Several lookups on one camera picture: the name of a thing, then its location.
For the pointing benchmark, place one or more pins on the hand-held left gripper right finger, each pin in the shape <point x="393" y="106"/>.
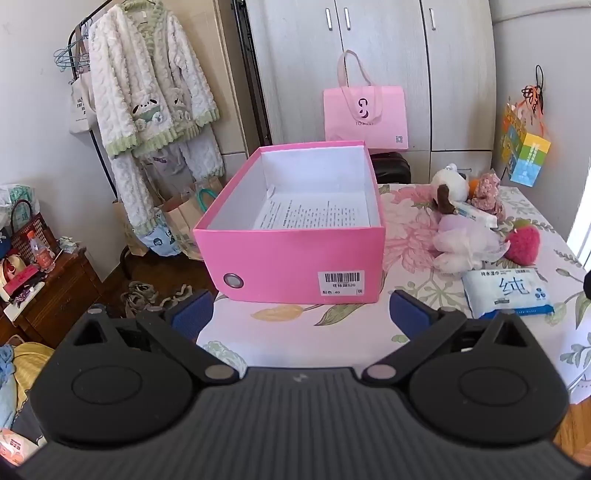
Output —
<point x="410" y="310"/>

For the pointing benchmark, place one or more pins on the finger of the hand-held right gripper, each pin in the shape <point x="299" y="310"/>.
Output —
<point x="588" y="285"/>

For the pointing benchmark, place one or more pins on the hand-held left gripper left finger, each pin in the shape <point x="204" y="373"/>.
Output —
<point x="190" y="310"/>

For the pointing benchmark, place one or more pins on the white tissue pack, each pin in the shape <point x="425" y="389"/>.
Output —
<point x="475" y="216"/>

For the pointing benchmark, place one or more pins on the pink cardboard box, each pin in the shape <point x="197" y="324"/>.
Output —
<point x="295" y="263"/>

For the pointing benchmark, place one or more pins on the beige shoe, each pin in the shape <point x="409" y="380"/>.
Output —
<point x="178" y="295"/>
<point x="138" y="295"/>

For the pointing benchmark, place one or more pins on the red strawberry plush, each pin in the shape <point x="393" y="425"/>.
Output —
<point x="524" y="244"/>

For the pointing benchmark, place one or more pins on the blue printed cloth bag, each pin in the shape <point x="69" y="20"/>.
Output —
<point x="159" y="240"/>

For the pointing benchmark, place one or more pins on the white lilac fluffy plush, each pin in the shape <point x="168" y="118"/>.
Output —
<point x="461" y="244"/>

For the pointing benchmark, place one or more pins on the white wet wipes pack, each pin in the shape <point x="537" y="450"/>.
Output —
<point x="503" y="290"/>

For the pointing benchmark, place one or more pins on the plain kraft paper bag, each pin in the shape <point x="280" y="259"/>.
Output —
<point x="124" y="226"/>

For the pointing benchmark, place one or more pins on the brown wooden nightstand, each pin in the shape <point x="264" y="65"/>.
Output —
<point x="60" y="295"/>

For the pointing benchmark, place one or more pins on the white plush toy brown ear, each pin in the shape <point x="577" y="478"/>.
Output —
<point x="450" y="184"/>

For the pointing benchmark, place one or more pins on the pink floral scrunchie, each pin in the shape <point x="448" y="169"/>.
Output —
<point x="487" y="191"/>

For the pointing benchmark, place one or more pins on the printed paper sheet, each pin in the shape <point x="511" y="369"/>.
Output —
<point x="314" y="210"/>

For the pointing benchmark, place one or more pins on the white fuzzy pajama pants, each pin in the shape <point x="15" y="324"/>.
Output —
<point x="129" y="184"/>

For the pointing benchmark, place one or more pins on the colourful block gift bag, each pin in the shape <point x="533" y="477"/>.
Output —
<point x="526" y="152"/>

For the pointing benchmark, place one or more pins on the orange drink bottle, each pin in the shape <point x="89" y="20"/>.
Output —
<point x="41" y="251"/>

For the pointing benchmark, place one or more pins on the yellow cloth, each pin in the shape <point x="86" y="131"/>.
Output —
<point x="32" y="369"/>

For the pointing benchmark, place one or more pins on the black clothes rack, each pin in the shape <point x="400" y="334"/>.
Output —
<point x="99" y="157"/>

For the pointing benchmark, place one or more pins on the woven basket bag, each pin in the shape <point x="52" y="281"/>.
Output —
<point x="30" y="226"/>

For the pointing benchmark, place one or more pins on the orange hanging ornament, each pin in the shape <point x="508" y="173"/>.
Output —
<point x="535" y="97"/>

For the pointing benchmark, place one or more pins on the pink tote bag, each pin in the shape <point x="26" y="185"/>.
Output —
<point x="364" y="120"/>

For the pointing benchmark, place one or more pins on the blue cloth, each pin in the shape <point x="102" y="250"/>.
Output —
<point x="7" y="387"/>

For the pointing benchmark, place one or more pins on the pink snack packet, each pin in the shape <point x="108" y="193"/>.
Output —
<point x="18" y="447"/>

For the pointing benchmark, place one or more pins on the white canvas tote bag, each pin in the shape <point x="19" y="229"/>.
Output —
<point x="81" y="106"/>

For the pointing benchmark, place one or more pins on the beige wooden cabinet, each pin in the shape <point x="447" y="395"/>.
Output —
<point x="231" y="69"/>

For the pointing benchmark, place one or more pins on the white fuzzy pajama jacket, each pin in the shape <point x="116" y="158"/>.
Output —
<point x="138" y="69"/>

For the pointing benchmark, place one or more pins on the white wardrobe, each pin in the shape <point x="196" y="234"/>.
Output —
<point x="369" y="41"/>

